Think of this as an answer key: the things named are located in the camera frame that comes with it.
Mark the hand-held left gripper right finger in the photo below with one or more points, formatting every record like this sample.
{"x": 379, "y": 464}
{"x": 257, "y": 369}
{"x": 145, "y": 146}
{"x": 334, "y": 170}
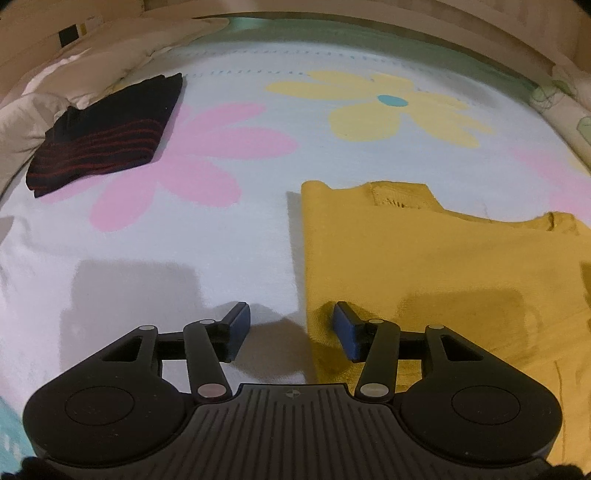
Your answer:
{"x": 345, "y": 330}

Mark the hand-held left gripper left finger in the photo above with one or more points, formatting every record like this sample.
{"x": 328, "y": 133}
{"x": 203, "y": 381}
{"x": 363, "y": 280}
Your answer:
{"x": 239, "y": 328}

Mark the yellow knit sweater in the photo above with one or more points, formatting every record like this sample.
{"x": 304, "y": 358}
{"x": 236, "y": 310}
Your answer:
{"x": 438, "y": 258}

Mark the dark red-striped folded garment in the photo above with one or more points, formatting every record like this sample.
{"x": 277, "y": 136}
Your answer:
{"x": 106, "y": 134}

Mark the white pillow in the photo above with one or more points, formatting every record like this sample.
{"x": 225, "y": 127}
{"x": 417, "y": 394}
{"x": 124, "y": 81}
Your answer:
{"x": 25, "y": 124}
{"x": 120, "y": 50}

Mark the green mattress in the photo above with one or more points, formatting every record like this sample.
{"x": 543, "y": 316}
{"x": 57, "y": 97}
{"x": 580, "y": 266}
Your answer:
{"x": 369, "y": 34}

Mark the floral rolled quilt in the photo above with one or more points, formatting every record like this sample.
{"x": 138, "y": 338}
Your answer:
{"x": 565, "y": 104}

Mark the wooden bed frame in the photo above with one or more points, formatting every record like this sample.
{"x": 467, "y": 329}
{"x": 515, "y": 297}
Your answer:
{"x": 415, "y": 16}

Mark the black wall socket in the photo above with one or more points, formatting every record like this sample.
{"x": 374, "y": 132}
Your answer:
{"x": 69, "y": 36}

